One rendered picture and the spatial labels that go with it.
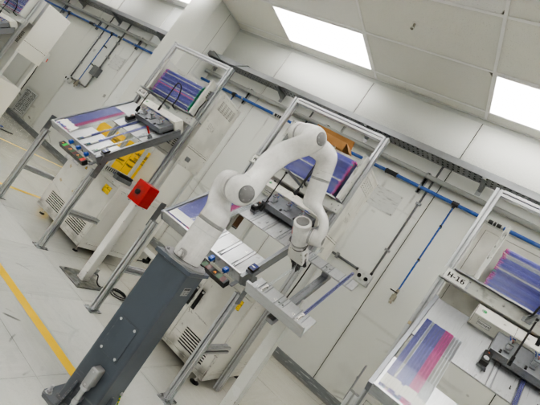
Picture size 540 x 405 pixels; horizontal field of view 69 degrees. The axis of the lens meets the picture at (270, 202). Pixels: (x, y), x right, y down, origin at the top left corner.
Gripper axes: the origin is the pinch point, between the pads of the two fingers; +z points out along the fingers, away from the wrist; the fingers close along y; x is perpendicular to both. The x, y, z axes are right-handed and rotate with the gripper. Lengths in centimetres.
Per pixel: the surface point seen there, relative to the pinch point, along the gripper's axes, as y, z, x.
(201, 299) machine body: 47, 50, 26
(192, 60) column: 332, 41, -195
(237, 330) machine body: 17, 52, 24
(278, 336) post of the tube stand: -13.4, 19.2, 25.8
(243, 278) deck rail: 17.0, 7.0, 20.6
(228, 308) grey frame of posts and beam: 14.4, 17.4, 33.0
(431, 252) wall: -27, 101, -174
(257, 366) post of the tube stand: -13, 30, 40
